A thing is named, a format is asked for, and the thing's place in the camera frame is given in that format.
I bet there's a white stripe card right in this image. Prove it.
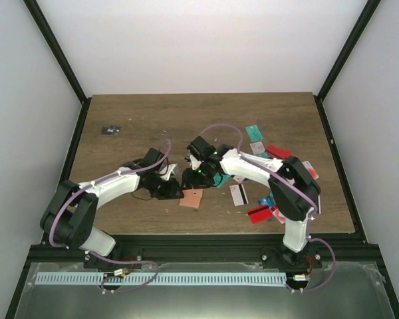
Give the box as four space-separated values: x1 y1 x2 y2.
229 183 249 206

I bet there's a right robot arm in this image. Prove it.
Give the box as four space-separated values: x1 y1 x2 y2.
182 136 321 268

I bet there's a red card black stripe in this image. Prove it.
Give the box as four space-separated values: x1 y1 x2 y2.
247 205 273 224

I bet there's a white floral card upper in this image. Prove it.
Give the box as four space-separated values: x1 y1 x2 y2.
250 141 265 155

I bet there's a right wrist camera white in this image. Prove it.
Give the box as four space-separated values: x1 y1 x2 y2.
186 153 202 171

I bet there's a frame post black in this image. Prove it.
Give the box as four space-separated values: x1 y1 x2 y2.
315 0 381 103
23 0 88 104

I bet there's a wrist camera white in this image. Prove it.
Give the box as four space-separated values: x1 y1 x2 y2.
186 153 202 171
159 163 179 181

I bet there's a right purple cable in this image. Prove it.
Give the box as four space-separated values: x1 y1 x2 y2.
198 123 336 294

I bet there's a left frame post black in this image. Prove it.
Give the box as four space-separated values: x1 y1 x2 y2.
23 0 88 104

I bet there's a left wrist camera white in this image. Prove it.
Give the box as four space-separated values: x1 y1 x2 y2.
159 163 179 181

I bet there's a red card top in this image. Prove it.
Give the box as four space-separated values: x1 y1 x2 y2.
265 144 291 160

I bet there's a black aluminium front rail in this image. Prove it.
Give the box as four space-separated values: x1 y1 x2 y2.
28 233 382 266

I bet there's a teal VIP card lower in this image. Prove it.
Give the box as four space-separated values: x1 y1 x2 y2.
213 173 232 188

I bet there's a light blue slotted strip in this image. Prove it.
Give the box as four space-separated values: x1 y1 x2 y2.
35 272 287 287

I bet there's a pink leather card holder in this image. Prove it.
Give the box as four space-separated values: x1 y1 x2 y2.
179 189 203 209

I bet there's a teal card far top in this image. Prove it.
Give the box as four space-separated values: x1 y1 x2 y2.
245 125 263 142

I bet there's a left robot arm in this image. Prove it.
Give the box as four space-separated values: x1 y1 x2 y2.
40 148 184 268

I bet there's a right frame post black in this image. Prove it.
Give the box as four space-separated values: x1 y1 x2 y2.
315 0 381 103

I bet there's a small black tag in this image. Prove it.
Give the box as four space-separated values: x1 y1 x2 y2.
101 126 120 135

